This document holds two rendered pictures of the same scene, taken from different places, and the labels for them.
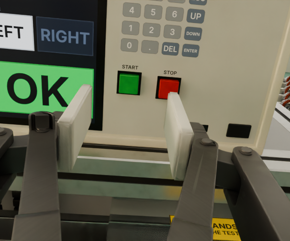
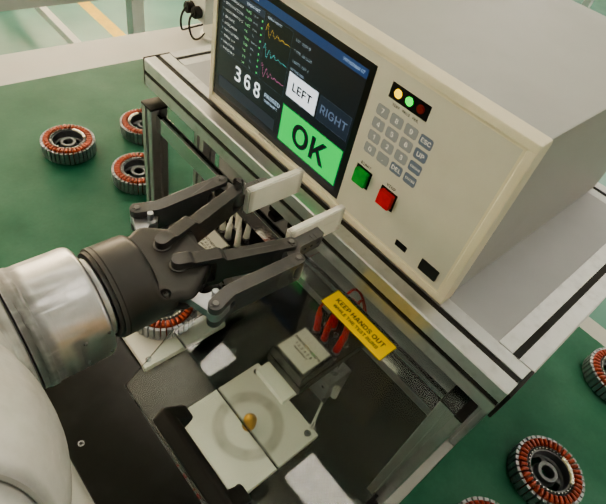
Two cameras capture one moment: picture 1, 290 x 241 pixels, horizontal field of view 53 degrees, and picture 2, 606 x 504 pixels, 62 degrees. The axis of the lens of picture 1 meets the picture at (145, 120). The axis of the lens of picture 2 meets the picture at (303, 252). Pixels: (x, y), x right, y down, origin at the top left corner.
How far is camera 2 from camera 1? 0.36 m
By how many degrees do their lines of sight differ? 41
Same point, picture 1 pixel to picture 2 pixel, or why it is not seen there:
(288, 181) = (434, 337)
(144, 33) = (382, 146)
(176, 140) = (290, 232)
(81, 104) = (274, 182)
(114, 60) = (357, 153)
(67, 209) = not seen: hidden behind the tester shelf
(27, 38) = (311, 106)
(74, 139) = (255, 199)
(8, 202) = not seen: hidden behind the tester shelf
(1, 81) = (291, 125)
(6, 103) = (289, 141)
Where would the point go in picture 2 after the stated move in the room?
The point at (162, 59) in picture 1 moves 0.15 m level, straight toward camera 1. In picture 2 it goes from (388, 173) to (266, 215)
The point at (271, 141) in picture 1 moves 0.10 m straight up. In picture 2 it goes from (480, 306) to (527, 243)
